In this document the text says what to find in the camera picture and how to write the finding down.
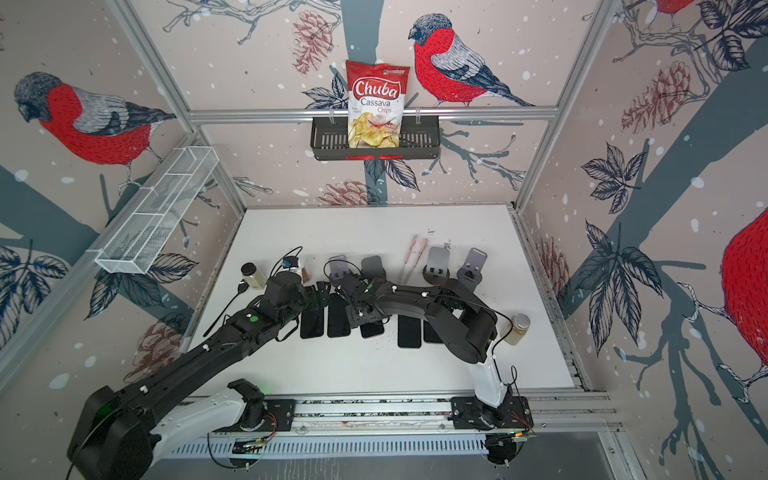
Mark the black wire wall basket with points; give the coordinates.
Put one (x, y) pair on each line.
(419, 139)

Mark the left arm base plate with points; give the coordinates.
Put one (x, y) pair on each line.
(272, 415)

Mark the black folding phone stand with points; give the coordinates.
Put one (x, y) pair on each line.
(372, 268)

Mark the purple folding phone stand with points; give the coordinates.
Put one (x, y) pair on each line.
(338, 268)

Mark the white mesh wall basket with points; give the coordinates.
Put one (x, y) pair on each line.
(162, 203)

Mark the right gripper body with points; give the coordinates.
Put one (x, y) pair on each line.
(355, 317)

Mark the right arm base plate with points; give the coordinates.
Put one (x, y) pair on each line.
(469, 413)

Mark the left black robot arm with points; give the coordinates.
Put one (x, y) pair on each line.
(121, 434)

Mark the pale spice jar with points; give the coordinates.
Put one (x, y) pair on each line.
(253, 276)

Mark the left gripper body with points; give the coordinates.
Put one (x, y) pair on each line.
(306, 300)

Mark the Chuba cassava chips bag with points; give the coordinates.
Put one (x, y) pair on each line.
(376, 102)

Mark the black phone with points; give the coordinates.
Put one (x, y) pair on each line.
(312, 324)
(409, 332)
(429, 334)
(337, 320)

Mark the yellow liquid jar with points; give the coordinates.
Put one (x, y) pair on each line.
(519, 326)

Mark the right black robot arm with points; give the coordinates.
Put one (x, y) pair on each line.
(465, 325)

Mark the aluminium rail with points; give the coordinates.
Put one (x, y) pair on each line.
(552, 410)

